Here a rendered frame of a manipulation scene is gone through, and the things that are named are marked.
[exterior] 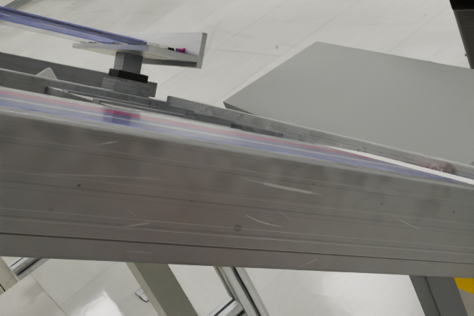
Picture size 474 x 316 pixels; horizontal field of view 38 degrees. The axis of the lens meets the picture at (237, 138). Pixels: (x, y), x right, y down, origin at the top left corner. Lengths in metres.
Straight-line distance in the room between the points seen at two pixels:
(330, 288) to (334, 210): 1.34
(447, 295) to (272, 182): 1.02
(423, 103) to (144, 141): 0.76
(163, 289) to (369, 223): 1.08
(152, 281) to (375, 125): 0.63
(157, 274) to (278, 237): 1.08
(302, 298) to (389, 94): 0.77
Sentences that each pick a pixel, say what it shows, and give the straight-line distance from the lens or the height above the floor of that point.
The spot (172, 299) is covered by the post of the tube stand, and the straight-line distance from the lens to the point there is 1.48.
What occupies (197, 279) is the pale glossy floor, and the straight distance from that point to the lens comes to 1.98.
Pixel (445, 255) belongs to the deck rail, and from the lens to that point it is 0.47.
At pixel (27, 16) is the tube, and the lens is 1.17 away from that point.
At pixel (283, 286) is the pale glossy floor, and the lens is 1.80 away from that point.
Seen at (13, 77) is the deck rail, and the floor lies 0.88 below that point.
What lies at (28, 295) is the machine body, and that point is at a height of 0.62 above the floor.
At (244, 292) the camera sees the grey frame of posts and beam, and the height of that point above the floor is 0.32.
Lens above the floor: 1.09
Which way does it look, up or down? 25 degrees down
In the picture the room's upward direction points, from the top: 26 degrees counter-clockwise
